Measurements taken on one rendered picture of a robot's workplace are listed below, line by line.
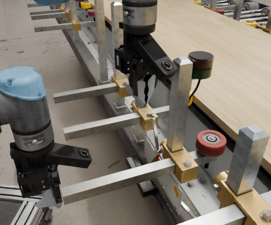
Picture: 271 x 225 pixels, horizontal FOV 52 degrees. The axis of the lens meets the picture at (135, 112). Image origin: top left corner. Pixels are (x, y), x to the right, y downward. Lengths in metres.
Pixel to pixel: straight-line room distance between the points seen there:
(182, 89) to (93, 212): 1.21
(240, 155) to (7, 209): 1.30
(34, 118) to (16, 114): 0.03
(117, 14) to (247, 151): 0.75
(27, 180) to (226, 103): 0.66
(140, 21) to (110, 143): 1.65
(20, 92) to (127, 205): 1.36
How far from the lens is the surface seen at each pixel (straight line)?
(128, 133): 1.13
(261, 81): 1.18
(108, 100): 1.34
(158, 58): 0.62
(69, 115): 2.54
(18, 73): 0.53
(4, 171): 2.15
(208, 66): 0.68
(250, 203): 0.58
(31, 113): 0.53
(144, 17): 0.61
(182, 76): 0.67
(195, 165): 0.76
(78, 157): 0.64
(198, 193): 1.04
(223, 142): 0.80
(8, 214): 1.60
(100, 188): 0.72
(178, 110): 0.71
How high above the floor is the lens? 1.39
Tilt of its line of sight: 33 degrees down
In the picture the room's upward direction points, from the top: straight up
